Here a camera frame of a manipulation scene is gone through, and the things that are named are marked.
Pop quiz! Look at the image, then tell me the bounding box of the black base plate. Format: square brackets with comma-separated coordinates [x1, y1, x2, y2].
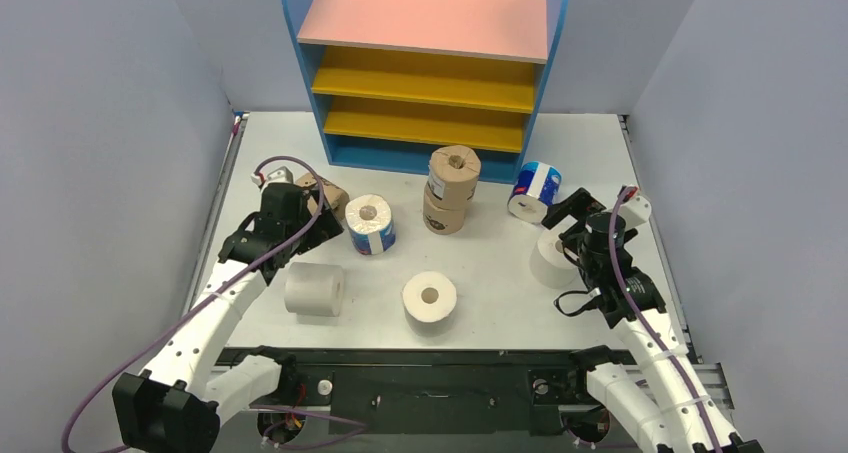
[256, 347, 599, 436]

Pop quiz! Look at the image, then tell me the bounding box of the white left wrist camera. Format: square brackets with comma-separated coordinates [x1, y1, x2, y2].
[251, 166, 294, 190]

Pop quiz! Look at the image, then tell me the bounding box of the brown printed paper roll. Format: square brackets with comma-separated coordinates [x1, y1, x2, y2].
[295, 173, 350, 220]

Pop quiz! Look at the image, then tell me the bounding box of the blue wrapped roll right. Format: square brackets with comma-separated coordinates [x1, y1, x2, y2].
[507, 161, 562, 224]

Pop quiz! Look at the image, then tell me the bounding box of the blue shelf with coloured boards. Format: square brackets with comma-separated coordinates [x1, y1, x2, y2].
[281, 0, 569, 183]

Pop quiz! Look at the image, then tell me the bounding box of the blue wrapped roll left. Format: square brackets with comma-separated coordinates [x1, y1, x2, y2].
[345, 194, 396, 256]

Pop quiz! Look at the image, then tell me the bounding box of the blue wrapped roll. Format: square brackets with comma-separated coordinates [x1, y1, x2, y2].
[507, 161, 562, 224]
[345, 194, 396, 256]

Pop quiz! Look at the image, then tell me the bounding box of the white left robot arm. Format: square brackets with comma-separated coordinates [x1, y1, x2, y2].
[112, 181, 343, 452]

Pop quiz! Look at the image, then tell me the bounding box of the white roll lying left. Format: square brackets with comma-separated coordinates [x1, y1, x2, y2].
[284, 263, 344, 317]

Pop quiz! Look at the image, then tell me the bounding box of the white roll centre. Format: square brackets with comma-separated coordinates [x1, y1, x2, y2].
[401, 271, 458, 324]

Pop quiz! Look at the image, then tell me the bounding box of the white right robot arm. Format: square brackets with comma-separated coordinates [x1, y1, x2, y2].
[542, 186, 763, 452]

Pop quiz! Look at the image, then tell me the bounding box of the white roll right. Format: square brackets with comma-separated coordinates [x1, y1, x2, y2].
[529, 230, 578, 289]

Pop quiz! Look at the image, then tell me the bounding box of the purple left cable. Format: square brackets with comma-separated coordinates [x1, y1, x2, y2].
[60, 155, 370, 453]

